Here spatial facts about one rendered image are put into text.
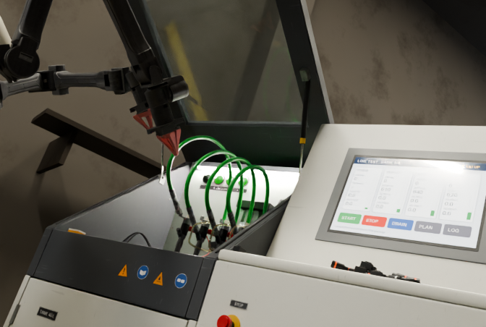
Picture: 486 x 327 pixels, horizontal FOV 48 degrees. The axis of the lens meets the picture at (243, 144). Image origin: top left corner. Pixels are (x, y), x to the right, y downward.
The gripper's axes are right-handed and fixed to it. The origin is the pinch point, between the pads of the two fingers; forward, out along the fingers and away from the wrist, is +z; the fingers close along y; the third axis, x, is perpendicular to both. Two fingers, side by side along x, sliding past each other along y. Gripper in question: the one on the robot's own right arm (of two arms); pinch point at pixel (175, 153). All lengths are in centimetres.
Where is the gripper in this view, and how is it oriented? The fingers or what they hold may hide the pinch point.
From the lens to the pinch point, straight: 163.5
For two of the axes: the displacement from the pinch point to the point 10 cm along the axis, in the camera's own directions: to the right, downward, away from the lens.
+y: 6.6, -3.3, 6.7
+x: -6.8, 1.0, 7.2
